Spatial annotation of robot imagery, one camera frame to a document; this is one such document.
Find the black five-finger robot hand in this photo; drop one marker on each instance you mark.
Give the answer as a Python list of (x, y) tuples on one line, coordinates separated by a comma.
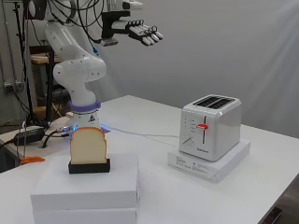
[(116, 23)]

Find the bread slice with brown crust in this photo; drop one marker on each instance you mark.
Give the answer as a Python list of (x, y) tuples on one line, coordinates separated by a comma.
[(88, 144)]

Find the white seven-joint robot arm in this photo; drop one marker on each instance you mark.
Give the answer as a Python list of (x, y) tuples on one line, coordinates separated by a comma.
[(78, 70)]

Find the wooden desk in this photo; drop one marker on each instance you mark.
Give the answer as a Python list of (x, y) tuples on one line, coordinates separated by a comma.
[(42, 57)]

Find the black tripod stand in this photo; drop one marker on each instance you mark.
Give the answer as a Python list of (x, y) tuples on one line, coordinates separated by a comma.
[(28, 77)]

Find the white hanging sheet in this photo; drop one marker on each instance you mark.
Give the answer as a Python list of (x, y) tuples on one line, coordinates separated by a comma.
[(218, 49)]

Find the black power adapter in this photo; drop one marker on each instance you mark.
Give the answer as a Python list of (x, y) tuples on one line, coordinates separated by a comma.
[(29, 135)]

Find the steel toaster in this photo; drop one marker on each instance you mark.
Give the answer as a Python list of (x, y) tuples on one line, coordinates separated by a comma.
[(215, 127)]

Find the black block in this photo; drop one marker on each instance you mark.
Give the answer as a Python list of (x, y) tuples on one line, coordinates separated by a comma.
[(88, 168)]

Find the orange flat object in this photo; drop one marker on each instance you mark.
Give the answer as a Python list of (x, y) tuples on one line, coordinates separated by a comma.
[(32, 160)]

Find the white flat box stand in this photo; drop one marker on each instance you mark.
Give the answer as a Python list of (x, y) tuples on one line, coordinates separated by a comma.
[(84, 216), (87, 188)]

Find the white flat box with print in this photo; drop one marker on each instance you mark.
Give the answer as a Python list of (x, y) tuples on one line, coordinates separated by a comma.
[(227, 161)]

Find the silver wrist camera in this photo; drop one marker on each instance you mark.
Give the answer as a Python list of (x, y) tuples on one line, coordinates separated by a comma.
[(109, 41)]

